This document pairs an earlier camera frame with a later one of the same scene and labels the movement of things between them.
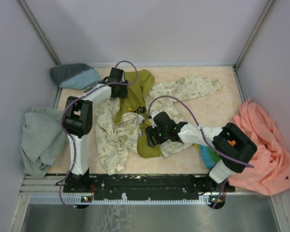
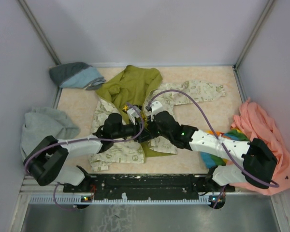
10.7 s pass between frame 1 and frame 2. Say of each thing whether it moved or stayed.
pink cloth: stayed
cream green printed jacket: moved
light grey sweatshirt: stayed
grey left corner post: stayed
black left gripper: moved
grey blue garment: stayed
